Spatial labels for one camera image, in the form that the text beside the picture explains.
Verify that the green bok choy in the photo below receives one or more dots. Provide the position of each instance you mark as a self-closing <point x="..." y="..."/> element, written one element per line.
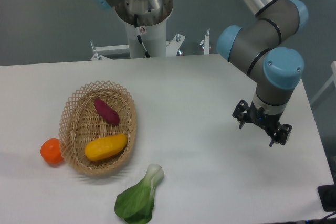
<point x="136" y="204"/>

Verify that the yellow mango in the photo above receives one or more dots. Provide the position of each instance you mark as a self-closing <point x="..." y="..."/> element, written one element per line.
<point x="105" y="147"/>

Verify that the white frame at right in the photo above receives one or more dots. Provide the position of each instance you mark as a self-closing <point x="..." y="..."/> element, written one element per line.
<point x="326" y="89"/>

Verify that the orange fruit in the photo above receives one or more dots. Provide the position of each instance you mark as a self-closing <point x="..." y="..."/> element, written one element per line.
<point x="50" y="152"/>

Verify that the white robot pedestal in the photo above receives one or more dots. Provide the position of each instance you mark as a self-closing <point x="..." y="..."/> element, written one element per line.
<point x="145" y="26"/>

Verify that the black device at edge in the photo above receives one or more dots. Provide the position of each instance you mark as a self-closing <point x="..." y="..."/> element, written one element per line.
<point x="327" y="197"/>

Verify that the woven wicker basket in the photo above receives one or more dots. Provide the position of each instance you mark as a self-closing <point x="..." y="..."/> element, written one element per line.
<point x="80" y="123"/>

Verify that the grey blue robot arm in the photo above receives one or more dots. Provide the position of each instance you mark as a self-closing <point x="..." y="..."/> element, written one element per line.
<point x="255" y="51"/>

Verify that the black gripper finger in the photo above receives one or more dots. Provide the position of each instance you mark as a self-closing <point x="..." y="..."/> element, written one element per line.
<point x="280" y="134"/>
<point x="241" y="113"/>

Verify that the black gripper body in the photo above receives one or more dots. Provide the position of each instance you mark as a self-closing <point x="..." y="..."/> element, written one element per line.
<point x="266" y="121"/>

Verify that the purple sweet potato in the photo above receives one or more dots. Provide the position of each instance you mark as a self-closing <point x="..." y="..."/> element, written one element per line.
<point x="106" y="112"/>

